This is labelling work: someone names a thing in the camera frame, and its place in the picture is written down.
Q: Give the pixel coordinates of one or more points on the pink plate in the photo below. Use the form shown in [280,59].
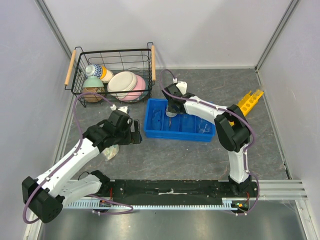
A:
[136,93]

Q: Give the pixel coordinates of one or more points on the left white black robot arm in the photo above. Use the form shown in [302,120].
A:
[45,196]

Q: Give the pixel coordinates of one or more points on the yellow white bowl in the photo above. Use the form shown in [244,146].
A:
[106,75]

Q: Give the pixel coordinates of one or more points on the cream white plate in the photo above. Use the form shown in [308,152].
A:
[121,83]

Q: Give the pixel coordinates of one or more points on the blue plastic divided bin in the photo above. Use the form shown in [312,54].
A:
[184,127]

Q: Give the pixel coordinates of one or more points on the clear glass beaker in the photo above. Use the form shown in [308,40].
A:
[204,127]

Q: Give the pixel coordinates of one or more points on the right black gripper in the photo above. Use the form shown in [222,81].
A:
[170,109]

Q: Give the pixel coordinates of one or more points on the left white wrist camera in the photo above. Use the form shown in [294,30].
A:
[124,109]

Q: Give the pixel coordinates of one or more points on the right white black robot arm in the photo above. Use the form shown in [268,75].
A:
[231,126]

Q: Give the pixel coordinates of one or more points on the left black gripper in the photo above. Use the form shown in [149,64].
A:
[133,137]

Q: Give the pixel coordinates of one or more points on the black wire dish basket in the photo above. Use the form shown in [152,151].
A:
[140,61]

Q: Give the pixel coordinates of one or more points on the blue white patterned bowl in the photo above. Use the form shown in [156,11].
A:
[94,70]

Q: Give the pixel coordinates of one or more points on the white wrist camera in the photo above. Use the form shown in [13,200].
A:
[124,109]
[182,86]

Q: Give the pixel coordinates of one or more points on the brown ceramic bowl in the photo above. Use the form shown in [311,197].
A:
[91,98]

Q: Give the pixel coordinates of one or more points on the yellow test tube rack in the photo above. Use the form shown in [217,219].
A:
[247,103]

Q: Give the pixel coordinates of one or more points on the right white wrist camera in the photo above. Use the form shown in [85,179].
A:
[182,86]

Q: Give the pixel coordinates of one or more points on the small glass reagent bottle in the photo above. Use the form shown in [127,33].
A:
[110,152]

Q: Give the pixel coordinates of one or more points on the mint green bowl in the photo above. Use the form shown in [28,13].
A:
[93,82]

